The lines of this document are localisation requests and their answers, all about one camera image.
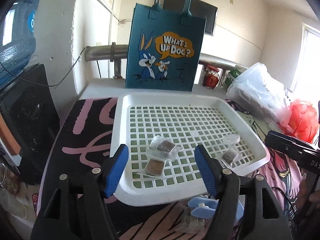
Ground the clear round lid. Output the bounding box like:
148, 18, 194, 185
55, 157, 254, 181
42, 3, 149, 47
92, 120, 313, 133
222, 134, 241, 145

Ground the tan brown cube packet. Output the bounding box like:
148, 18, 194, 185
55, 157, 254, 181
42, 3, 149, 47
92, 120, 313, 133
137, 150, 177, 179

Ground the blue rounded case piece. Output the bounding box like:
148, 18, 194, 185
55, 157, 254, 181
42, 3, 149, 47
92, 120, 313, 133
191, 199, 245, 219

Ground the dark brown cube packet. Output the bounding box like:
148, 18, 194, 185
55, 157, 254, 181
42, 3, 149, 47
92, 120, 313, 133
149, 135, 180, 155

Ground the person's right hand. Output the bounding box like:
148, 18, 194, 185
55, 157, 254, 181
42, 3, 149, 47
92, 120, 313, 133
298, 177, 320, 213

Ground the red plastic bag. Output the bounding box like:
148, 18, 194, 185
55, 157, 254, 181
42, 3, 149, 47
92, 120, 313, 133
283, 99, 319, 143

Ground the white perforated plastic tray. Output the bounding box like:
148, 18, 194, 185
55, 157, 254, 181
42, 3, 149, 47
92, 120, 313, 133
110, 93, 270, 206

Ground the clear plastic bag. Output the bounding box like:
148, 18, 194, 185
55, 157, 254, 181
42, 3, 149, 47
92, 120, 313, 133
227, 62, 292, 126

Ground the red sauce jar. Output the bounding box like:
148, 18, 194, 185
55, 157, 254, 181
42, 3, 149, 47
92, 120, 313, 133
202, 64, 219, 89

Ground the green white carton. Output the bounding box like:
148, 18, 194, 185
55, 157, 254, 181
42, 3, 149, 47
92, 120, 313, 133
222, 65, 247, 90

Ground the teal Bugs Bunny tote bag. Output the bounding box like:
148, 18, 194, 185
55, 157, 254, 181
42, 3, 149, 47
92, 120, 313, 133
125, 0, 206, 92

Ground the blue water jug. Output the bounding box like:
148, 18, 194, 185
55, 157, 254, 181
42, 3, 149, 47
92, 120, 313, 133
1, 0, 40, 87

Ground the black cable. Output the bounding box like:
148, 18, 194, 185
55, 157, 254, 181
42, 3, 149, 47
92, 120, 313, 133
0, 47, 87, 88

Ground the metal bed rail pipe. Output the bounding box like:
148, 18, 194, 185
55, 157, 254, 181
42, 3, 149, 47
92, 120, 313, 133
85, 42, 247, 78

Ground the black wall monitor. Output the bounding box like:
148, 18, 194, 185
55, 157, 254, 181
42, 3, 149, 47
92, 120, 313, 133
163, 0, 218, 36

